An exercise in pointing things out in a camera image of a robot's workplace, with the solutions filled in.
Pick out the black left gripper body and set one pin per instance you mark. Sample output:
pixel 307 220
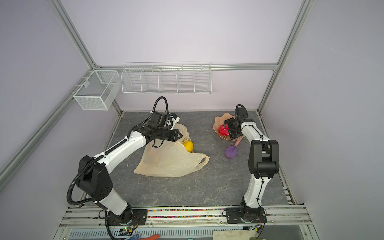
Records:
pixel 167 134

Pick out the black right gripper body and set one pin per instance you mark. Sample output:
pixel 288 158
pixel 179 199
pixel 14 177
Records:
pixel 231 123

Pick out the red dragon fruit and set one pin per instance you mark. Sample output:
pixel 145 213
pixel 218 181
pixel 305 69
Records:
pixel 223 130

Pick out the cream plastic bag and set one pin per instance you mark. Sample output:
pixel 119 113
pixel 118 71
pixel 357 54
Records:
pixel 172 159

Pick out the yellow lemon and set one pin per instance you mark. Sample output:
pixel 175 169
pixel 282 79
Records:
pixel 189 146

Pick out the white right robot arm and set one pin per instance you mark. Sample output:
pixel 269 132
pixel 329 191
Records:
pixel 263 164

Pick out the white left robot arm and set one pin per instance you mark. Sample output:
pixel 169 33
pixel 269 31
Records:
pixel 93 182

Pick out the pink wavy fruit plate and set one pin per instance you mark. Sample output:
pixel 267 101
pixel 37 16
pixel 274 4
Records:
pixel 220 121

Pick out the pink purple spatula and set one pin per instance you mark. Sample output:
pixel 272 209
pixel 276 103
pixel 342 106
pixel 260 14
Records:
pixel 232 151

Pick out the small white mesh basket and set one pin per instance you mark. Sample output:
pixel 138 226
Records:
pixel 99 90

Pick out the beige cloth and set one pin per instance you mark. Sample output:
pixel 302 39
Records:
pixel 234 235

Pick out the long white wire basket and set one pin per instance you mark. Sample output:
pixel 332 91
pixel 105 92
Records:
pixel 167 78

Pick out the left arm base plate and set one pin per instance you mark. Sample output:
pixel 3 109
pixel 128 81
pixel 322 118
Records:
pixel 133 217

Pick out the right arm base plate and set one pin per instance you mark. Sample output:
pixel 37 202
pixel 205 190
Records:
pixel 246 215

